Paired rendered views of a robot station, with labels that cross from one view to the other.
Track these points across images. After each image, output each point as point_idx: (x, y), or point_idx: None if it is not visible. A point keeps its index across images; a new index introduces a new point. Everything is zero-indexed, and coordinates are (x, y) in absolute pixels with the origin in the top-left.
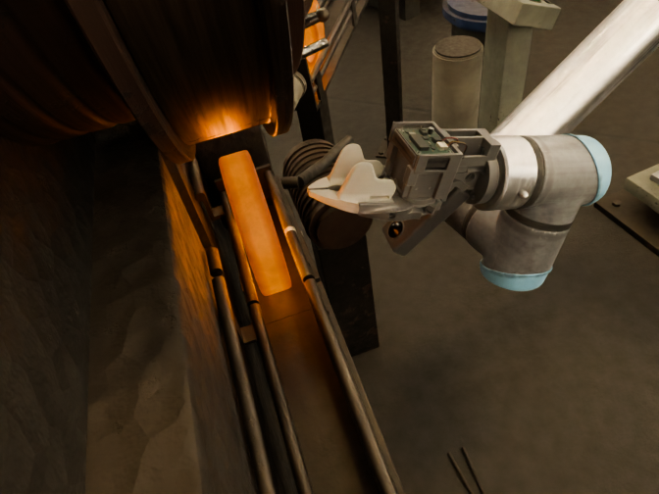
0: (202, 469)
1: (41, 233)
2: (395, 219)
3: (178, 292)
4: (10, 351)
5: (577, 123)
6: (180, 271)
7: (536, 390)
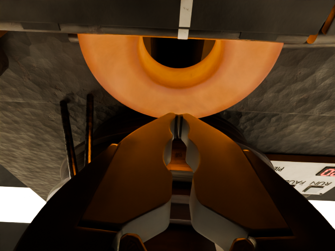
0: None
1: (261, 115)
2: (329, 234)
3: (297, 113)
4: (304, 120)
5: None
6: (282, 108)
7: None
